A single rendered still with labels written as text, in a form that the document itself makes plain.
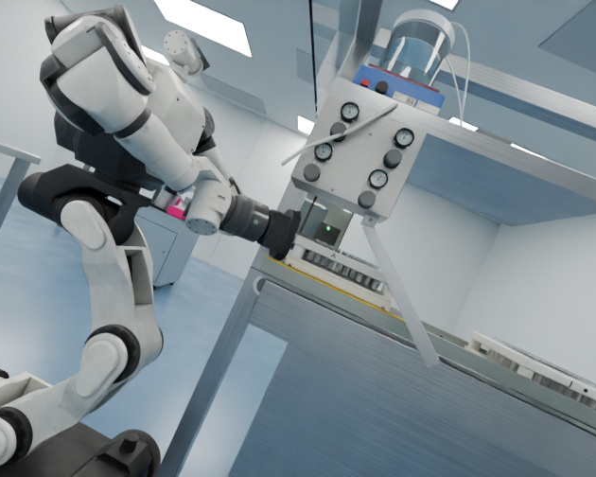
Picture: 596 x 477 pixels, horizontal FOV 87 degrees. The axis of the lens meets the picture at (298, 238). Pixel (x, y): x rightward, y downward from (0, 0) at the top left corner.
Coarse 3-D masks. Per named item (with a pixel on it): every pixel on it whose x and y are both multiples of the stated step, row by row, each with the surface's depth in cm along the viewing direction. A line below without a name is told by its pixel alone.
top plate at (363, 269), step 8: (296, 240) 69; (304, 240) 69; (312, 248) 69; (320, 248) 69; (328, 256) 68; (336, 256) 68; (344, 256) 68; (344, 264) 68; (352, 264) 68; (360, 264) 68; (360, 272) 68; (368, 272) 67; (376, 272) 67; (384, 280) 67
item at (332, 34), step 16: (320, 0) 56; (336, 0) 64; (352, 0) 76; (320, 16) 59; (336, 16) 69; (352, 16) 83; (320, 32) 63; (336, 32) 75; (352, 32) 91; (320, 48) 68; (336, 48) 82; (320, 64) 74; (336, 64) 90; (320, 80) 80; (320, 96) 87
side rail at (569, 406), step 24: (264, 264) 68; (312, 288) 67; (360, 312) 65; (384, 312) 65; (408, 336) 64; (432, 336) 64; (456, 360) 63; (480, 360) 63; (504, 384) 62; (528, 384) 62; (576, 408) 61
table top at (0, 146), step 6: (0, 144) 126; (6, 144) 134; (0, 150) 127; (6, 150) 129; (12, 150) 131; (18, 150) 134; (24, 150) 141; (12, 156) 132; (18, 156) 135; (24, 156) 137; (30, 156) 139; (36, 156) 142; (30, 162) 141; (36, 162) 143
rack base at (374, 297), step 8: (288, 256) 69; (304, 256) 88; (288, 264) 69; (296, 264) 69; (304, 264) 69; (312, 264) 69; (320, 264) 86; (304, 272) 69; (312, 272) 69; (320, 272) 68; (328, 272) 68; (328, 280) 68; (336, 280) 68; (344, 280) 68; (344, 288) 68; (352, 288) 67; (360, 288) 67; (360, 296) 67; (368, 296) 67; (376, 296) 67; (376, 304) 67; (384, 304) 66
